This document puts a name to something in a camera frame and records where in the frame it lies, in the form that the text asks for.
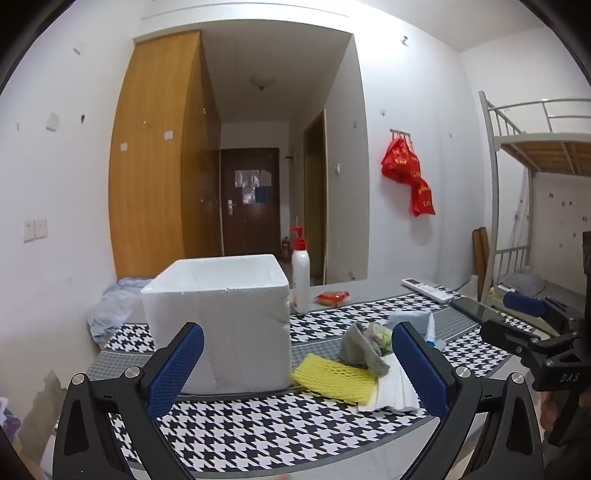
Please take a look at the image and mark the door notice papers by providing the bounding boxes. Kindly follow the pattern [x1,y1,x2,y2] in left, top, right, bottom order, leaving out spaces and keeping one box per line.
[235,169,273,204]

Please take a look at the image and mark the white wall outlets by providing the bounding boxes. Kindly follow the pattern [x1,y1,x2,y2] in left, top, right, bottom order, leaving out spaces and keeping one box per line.
[23,218,48,243]

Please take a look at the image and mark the white lotion pump bottle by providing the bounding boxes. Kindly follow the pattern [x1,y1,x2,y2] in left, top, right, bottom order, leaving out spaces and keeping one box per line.
[289,226,311,315]

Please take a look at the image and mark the grey folded clothes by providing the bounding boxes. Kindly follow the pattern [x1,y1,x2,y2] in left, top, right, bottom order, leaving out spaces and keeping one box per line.
[501,270,546,296]

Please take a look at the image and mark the green tissue packet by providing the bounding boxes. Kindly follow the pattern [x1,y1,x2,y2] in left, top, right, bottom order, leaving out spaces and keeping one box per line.
[367,323,394,356]

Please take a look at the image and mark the wooden side door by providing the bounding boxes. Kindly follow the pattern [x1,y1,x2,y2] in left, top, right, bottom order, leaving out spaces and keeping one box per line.
[303,111,328,284]

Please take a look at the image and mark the metal bunk bed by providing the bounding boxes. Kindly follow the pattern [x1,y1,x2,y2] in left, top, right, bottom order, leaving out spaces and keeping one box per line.
[478,90,591,305]

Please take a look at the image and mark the wooden boards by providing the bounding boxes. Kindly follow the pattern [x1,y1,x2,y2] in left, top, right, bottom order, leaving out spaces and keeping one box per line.
[472,226,490,301]

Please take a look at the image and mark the blue face mask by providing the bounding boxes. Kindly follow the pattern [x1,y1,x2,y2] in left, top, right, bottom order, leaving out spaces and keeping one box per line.
[387,310,446,352]

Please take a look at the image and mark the dark brown door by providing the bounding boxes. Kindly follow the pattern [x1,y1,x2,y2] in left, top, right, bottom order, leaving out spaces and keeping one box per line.
[220,148,281,259]

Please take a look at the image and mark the yellow foam net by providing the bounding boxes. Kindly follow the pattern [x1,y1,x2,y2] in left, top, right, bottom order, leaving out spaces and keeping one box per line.
[291,353,377,404]

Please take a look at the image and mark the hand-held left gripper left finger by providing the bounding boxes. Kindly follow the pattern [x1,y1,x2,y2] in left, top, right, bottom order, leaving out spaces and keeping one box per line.
[52,322,206,480]

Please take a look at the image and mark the white foam sheet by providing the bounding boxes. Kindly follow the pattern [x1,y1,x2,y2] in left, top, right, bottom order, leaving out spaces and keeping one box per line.
[358,353,421,413]

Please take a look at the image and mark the person's right hand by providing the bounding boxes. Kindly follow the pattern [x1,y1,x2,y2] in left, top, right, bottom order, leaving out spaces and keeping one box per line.
[541,397,562,433]

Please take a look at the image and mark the white foam box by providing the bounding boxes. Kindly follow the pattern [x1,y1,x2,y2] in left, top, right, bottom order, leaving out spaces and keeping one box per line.
[140,253,293,395]

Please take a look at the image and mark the black smartphone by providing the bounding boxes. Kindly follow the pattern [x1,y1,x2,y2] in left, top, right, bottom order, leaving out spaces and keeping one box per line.
[450,296,507,325]

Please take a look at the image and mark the grey cloth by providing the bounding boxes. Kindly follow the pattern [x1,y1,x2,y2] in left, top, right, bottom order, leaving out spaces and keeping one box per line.
[339,322,392,379]

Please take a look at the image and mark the houndstooth table mat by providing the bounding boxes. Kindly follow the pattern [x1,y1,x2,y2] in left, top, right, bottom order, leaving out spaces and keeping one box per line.
[85,288,546,476]

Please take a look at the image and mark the wooden wardrobe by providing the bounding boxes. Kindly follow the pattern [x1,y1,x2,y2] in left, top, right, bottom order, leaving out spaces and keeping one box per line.
[108,30,225,280]

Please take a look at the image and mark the red snack packet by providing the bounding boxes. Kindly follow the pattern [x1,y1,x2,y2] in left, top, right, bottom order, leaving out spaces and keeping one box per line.
[314,290,349,308]

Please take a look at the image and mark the light blue bedding cloth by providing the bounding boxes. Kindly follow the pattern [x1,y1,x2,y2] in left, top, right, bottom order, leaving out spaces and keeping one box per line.
[88,277,155,342]

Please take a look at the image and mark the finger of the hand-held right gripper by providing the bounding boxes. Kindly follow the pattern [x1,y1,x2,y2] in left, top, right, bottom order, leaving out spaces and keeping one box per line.
[479,320,541,358]
[503,292,583,324]

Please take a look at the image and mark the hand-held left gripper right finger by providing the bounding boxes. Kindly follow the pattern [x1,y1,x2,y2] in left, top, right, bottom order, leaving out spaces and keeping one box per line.
[391,322,546,480]

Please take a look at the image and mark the white remote control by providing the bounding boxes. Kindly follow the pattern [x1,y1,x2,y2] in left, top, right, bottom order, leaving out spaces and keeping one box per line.
[400,277,462,304]

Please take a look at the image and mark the red plastic bag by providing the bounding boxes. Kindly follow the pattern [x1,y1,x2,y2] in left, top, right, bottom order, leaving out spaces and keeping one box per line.
[409,178,436,217]
[381,137,422,183]

